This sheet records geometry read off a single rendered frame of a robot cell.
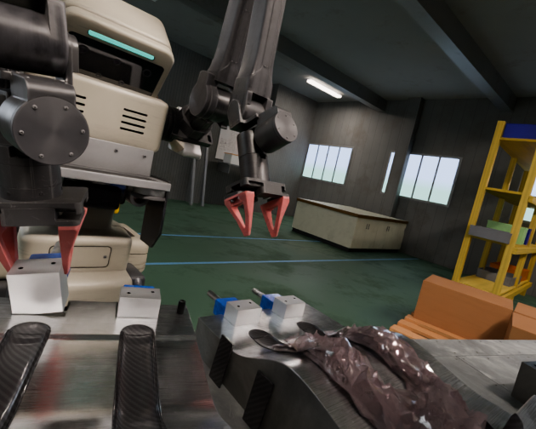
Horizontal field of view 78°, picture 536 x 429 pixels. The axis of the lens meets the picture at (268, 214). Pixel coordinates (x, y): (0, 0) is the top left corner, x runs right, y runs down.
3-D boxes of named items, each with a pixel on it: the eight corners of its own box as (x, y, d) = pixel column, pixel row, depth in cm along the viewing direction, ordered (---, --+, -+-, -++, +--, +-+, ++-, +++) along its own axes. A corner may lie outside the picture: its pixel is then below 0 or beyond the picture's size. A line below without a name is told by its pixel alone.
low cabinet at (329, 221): (400, 253, 757) (408, 221, 748) (349, 253, 621) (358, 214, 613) (343, 234, 875) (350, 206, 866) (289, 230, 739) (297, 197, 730)
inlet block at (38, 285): (42, 261, 49) (38, 227, 47) (81, 259, 51) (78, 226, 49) (12, 317, 38) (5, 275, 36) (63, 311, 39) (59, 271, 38)
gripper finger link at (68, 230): (83, 284, 39) (77, 208, 36) (8, 290, 36) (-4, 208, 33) (90, 258, 45) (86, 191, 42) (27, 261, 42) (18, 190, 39)
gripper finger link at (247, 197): (279, 233, 61) (274, 184, 63) (249, 231, 56) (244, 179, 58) (255, 239, 66) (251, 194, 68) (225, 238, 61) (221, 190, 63)
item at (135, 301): (118, 294, 54) (124, 263, 54) (151, 296, 56) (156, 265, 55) (112, 337, 42) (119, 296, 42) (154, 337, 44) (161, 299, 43)
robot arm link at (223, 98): (210, 109, 85) (191, 103, 82) (233, 82, 78) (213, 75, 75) (216, 139, 82) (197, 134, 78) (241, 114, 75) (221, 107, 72)
